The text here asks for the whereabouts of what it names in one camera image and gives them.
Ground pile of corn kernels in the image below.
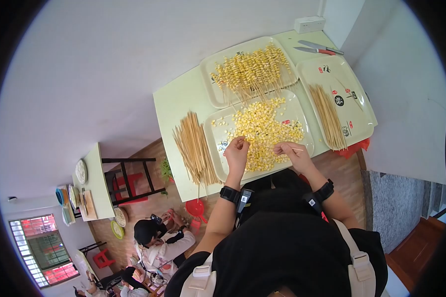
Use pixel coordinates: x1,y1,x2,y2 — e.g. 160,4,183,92
211,97,306,173

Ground knife with red handle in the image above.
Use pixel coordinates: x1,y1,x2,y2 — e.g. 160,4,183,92
293,46,336,56

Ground person's legs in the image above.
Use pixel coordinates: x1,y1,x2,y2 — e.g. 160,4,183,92
241,169,322,223

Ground person's right hand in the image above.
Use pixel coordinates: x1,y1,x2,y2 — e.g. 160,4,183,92
273,141,317,176

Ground large pile of bamboo sticks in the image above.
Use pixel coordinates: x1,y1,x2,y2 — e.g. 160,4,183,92
172,111,223,198

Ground person's left fingers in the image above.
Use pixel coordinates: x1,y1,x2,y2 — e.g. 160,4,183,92
224,136,243,150

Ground barred window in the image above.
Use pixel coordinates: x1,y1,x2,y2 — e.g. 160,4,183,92
8,214,81,289

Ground green round basket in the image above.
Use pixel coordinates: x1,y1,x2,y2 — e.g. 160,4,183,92
110,221,125,240

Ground cream tray with printed marks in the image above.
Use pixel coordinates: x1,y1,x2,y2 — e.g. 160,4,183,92
297,55,375,151

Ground person's left hand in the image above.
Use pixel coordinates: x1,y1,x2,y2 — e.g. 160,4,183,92
223,136,250,187

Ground wooden staircase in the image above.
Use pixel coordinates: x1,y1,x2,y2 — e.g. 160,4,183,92
385,184,446,294

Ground red plastic strainer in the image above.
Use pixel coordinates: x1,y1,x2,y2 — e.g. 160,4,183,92
185,199,208,224

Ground cream tray with loose kernels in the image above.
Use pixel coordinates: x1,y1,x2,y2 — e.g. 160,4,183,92
204,89,315,183

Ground small red stool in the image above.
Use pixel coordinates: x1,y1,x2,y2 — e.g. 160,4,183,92
92,248,116,269

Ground small bundle of bamboo sticks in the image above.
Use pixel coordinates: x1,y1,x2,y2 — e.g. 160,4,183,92
308,84,348,151

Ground green leafy vegetables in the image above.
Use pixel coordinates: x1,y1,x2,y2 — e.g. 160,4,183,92
160,157,175,185

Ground black frame with red stool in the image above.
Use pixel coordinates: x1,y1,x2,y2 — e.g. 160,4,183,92
101,158,167,207

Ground white wall socket box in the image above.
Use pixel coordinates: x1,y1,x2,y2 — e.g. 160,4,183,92
294,16,326,34

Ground side table with dishes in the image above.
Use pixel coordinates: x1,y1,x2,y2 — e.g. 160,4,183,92
55,143,116,227

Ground person's body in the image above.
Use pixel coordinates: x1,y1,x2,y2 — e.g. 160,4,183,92
165,208,389,297

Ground pile of corn skewers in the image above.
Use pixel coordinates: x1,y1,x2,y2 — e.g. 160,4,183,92
211,42,296,108

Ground cream tray with corn skewers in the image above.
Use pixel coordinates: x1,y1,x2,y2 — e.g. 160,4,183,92
199,36,299,109

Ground red plastic bag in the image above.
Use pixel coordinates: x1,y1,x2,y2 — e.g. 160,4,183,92
334,138,371,159

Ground black wrist band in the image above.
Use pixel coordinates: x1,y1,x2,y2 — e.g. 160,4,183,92
303,179,335,217
220,186,254,215

